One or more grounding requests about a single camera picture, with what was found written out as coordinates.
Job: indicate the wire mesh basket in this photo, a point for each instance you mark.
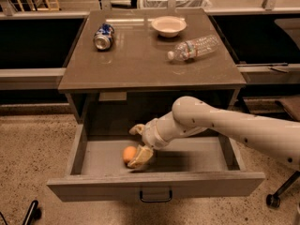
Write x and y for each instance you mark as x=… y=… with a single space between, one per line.
x=145 y=4

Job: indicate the open grey top drawer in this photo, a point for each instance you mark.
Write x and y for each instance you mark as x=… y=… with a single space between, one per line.
x=208 y=165

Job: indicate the orange fruit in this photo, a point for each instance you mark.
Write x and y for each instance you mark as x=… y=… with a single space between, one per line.
x=129 y=153

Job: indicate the grey cabinet counter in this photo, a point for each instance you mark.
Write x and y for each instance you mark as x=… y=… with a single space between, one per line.
x=137 y=59

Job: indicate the black wheeled leg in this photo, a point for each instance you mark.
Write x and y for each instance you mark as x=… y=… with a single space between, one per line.
x=33 y=213

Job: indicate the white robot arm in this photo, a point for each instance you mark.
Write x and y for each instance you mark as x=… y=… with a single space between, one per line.
x=276 y=138

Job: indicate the white paper bowl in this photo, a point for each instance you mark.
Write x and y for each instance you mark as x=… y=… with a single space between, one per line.
x=169 y=26

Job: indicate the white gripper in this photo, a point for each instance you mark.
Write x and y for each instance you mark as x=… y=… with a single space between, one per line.
x=151 y=135

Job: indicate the clear plastic water bottle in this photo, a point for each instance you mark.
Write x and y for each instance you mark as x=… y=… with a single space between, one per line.
x=193 y=48

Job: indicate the black drawer handle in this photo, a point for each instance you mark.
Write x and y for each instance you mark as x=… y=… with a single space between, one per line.
x=155 y=197

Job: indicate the crushed blue soda can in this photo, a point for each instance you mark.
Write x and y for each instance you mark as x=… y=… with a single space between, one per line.
x=103 y=38

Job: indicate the black office chair base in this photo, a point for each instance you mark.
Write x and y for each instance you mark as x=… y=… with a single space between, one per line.
x=273 y=200

